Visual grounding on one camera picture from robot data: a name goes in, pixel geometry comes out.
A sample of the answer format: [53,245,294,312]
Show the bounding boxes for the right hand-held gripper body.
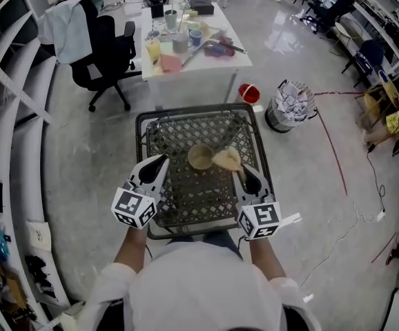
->
[235,191,302,240]

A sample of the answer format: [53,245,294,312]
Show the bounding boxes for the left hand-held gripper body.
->
[111,181,162,230]

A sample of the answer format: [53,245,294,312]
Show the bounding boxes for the brown bowl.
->
[187,143,216,171]

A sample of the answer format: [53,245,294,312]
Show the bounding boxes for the person's left forearm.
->
[114,224,148,274]

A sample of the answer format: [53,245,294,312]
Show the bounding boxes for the person's right forearm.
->
[249,236,286,281]

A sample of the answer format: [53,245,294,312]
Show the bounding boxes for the black lattice glass table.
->
[135,102,276,241]

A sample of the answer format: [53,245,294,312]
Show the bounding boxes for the person's blue jeans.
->
[202,231,242,254]

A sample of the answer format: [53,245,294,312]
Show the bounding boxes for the long red floor tape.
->
[313,91,359,196]

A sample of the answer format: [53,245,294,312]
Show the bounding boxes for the person's white shirt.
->
[81,241,321,331]

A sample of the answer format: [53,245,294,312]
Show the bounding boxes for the red bucket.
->
[237,83,262,105]

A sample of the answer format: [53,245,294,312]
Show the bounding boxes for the white printed bag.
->
[26,221,52,251]

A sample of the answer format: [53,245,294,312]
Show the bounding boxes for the pink cloth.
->
[159,54,183,74]

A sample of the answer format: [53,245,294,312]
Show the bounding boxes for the pile of black controllers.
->
[25,253,57,301]

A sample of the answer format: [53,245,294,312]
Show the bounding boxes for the black office chair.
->
[39,0,144,113]

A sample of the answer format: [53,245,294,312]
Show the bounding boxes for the white desk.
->
[140,0,254,112]

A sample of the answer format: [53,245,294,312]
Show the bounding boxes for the white shelving unit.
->
[0,0,72,331]

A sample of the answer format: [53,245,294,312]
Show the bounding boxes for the yellow cup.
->
[145,38,162,61]

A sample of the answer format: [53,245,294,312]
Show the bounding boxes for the short red floor tape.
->
[371,232,397,264]

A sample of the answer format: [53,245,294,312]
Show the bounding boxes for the metal tongs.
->
[180,39,217,69]

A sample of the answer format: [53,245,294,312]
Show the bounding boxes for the white trash bin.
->
[59,300,86,331]

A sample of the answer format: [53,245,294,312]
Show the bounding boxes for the wooden stool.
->
[356,77,399,127]

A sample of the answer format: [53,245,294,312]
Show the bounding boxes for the grey mug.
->
[172,32,193,54]

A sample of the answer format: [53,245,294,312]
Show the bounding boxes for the purple cloth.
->
[203,35,237,58]

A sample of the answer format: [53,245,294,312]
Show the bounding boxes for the cardboard box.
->
[0,274,28,310]

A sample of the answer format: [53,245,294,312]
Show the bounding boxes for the tall sage cup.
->
[164,8,179,34]

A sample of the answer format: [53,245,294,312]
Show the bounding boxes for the light blue cloth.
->
[37,0,104,65]

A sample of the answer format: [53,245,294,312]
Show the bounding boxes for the dark blue chair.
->
[340,39,385,82]

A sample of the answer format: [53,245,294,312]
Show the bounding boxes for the black flat box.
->
[187,0,215,16]

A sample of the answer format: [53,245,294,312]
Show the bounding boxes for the black swivel chair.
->
[301,0,356,36]

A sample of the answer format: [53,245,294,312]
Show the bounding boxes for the long white workbench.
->
[337,0,399,75]

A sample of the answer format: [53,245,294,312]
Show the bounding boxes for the wire waste basket with paper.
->
[264,79,318,134]

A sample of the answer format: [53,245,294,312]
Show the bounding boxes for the black floor cable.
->
[367,146,387,213]

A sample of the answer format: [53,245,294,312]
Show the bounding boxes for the white cable with power strip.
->
[299,201,387,285]

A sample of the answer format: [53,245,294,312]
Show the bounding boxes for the black handled utensil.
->
[220,41,249,55]

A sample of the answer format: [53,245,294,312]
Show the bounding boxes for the white wire round table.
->
[333,21,362,53]

